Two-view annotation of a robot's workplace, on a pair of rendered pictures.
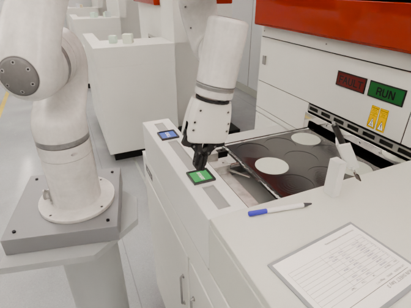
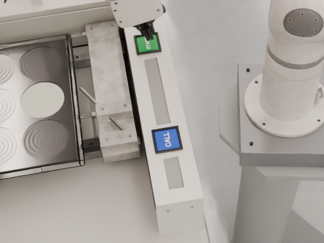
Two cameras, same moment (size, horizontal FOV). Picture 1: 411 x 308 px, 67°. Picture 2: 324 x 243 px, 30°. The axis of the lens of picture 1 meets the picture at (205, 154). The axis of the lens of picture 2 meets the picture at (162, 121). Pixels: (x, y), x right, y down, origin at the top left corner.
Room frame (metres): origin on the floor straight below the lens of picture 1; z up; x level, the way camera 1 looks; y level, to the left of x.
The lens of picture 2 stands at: (1.50, 0.31, 2.00)
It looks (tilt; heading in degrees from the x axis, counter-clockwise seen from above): 56 degrees down; 198
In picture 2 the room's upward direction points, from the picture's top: 5 degrees counter-clockwise
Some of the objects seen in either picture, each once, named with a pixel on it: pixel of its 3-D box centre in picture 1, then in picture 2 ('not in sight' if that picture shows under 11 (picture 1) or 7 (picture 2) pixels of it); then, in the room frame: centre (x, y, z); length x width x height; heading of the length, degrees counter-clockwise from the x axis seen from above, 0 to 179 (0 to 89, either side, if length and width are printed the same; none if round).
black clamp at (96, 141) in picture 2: (221, 152); (91, 144); (0.89, -0.05, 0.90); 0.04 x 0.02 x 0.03; 114
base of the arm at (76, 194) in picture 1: (71, 170); (290, 76); (0.67, 0.34, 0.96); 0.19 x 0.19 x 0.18
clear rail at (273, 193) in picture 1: (250, 172); (74, 95); (0.77, -0.13, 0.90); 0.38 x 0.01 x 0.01; 24
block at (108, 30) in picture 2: not in sight; (102, 30); (0.57, -0.13, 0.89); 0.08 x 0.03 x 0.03; 114
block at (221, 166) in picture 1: (215, 168); (114, 110); (0.79, -0.03, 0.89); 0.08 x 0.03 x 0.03; 114
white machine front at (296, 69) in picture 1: (320, 94); not in sight; (1.11, -0.42, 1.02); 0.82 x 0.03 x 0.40; 24
